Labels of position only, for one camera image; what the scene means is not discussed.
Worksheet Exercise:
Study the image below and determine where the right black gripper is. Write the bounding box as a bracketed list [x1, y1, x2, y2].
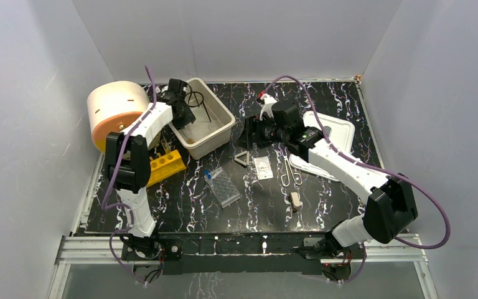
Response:
[234, 113, 288, 151]

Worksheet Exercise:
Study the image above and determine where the black wire loop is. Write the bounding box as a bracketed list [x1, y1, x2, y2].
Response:
[185, 90, 213, 124]

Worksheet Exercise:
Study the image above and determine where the yellow test tube rack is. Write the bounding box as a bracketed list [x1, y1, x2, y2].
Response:
[146, 149, 187, 187]

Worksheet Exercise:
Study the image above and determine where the clear acrylic tube rack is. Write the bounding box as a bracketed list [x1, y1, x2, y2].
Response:
[204, 167, 241, 209]

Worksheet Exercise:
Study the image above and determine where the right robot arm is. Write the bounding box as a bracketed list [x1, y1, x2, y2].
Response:
[237, 100, 418, 258]

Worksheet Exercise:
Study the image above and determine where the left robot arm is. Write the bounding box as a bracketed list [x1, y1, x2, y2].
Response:
[104, 78, 195, 259]

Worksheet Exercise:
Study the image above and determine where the white clay triangle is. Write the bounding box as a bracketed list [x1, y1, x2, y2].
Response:
[233, 151, 250, 168]

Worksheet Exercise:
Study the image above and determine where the white paper packet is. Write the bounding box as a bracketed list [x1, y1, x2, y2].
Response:
[253, 156, 273, 180]

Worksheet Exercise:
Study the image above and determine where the beige plastic bin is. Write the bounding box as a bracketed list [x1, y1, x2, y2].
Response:
[169, 77, 236, 160]

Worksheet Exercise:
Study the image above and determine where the cream and orange cylinder appliance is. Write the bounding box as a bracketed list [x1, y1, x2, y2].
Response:
[87, 81, 150, 153]

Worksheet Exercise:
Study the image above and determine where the white bin lid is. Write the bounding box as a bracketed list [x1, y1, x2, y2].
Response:
[289, 110, 355, 183]

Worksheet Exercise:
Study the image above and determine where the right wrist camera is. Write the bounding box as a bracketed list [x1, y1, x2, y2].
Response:
[258, 92, 278, 121]

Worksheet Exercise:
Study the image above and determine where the black mounting base rail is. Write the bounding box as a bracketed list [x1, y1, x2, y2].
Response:
[115, 232, 363, 279]

